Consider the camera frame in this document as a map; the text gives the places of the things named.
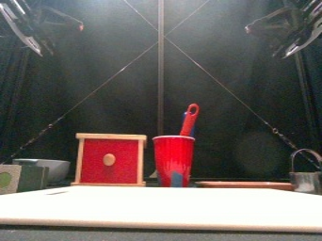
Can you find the small metal bucket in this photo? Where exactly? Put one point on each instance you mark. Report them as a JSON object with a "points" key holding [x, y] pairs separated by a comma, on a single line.
{"points": [[305, 182]]}

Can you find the vertical metal frame pole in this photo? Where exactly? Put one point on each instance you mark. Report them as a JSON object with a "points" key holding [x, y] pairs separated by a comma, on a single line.
{"points": [[160, 78]]}

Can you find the white cutting board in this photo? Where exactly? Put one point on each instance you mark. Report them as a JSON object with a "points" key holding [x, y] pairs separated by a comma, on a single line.
{"points": [[167, 207]]}

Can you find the red plastic cup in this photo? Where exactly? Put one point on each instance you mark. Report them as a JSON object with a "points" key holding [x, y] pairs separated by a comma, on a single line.
{"points": [[174, 160]]}

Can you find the pale blue bowl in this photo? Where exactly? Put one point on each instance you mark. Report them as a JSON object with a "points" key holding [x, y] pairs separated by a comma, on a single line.
{"points": [[49, 168]]}

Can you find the red wooden drawer box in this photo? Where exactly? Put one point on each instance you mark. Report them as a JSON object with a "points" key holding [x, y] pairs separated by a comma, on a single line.
{"points": [[110, 163]]}

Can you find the flat brown tray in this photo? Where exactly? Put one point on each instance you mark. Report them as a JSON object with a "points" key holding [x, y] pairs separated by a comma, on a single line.
{"points": [[243, 185]]}

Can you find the cube block with green circle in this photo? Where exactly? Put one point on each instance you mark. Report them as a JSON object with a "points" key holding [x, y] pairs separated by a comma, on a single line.
{"points": [[12, 179]]}

